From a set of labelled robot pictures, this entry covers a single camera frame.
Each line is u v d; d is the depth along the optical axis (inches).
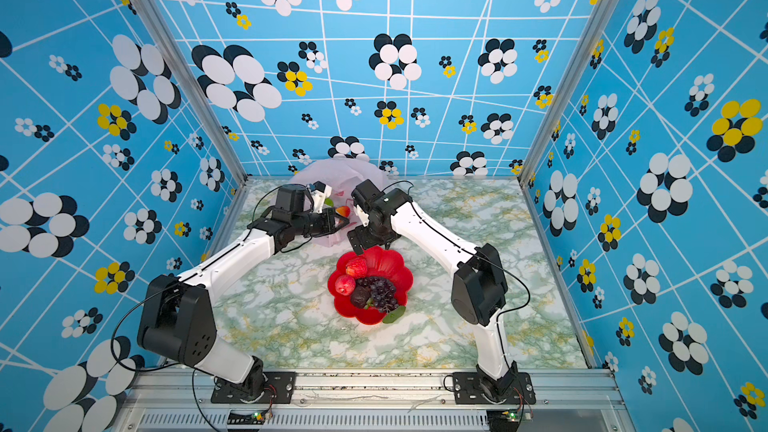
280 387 29.1
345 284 33.3
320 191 30.9
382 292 33.6
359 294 33.2
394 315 31.7
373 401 28.5
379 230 28.0
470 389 29.0
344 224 33.1
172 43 32.5
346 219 33.2
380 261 37.6
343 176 37.4
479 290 19.2
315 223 29.3
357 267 35.0
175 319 17.1
